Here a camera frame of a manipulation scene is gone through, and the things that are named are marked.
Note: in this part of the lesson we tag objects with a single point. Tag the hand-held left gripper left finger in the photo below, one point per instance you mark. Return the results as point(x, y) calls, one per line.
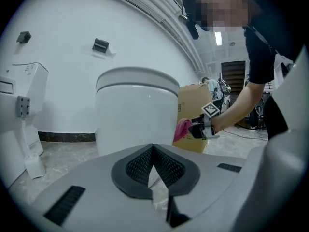
point(96, 173)

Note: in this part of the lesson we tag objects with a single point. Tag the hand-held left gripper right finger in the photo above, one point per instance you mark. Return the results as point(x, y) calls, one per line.
point(212, 175)

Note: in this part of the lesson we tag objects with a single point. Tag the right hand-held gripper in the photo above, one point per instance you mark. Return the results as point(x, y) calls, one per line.
point(210, 110)

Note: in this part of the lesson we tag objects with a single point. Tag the pink cloth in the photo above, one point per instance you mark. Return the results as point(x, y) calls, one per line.
point(181, 129)

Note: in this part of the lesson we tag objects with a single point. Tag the white smart toilet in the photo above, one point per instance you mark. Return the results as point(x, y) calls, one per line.
point(135, 110)

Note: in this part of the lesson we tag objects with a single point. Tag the person's right forearm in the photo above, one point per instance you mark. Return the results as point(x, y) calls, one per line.
point(239, 105)

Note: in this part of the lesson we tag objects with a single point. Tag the small white round canister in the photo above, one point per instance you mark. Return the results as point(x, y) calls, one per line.
point(35, 168)

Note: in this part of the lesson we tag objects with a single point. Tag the white toilet with tank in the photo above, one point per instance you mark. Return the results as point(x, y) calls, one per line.
point(14, 134)

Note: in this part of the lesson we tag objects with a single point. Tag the large cardboard box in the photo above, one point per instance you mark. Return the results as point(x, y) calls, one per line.
point(190, 98)

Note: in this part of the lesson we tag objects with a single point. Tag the dark louvred door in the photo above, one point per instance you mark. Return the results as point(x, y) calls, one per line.
point(233, 74)

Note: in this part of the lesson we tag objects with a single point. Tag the person's black shorts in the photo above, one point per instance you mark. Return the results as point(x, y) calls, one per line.
point(275, 120)

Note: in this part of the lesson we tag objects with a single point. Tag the ceiling light panel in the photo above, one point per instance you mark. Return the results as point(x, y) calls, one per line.
point(218, 39)

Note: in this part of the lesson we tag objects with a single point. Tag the person's black shirt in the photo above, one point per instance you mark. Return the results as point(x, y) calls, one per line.
point(265, 62)

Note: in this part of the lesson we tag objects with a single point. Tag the person's head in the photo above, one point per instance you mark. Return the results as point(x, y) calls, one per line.
point(224, 6)

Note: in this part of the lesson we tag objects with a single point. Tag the black head-worn camera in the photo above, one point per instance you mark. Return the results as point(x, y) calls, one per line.
point(193, 29)

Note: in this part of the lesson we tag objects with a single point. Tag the black wall bracket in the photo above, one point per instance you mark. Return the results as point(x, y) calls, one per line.
point(100, 45)
point(24, 37)

